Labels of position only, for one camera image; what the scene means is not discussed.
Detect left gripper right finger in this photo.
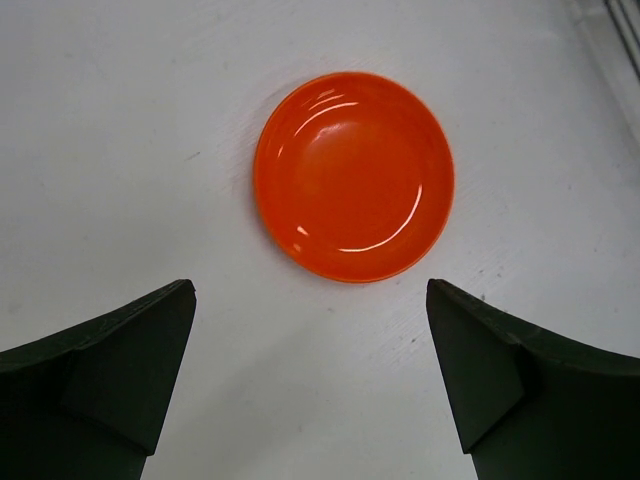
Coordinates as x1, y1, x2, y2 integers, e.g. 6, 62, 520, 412
426, 279, 639, 479

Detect orange plate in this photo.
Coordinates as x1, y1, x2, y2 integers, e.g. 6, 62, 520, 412
252, 71, 455, 283

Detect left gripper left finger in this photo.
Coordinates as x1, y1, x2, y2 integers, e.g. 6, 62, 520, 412
1, 279, 196, 479

